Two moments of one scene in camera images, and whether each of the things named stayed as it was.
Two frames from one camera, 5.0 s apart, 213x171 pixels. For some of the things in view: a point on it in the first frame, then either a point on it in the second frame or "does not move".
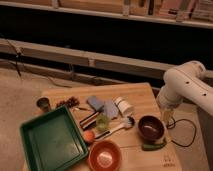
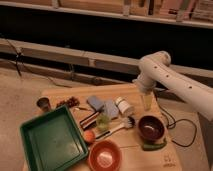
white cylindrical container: x=123 y=106 does not move
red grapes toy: x=71 y=102 does not move
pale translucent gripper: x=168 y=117 → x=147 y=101
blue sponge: x=98 y=104 does not move
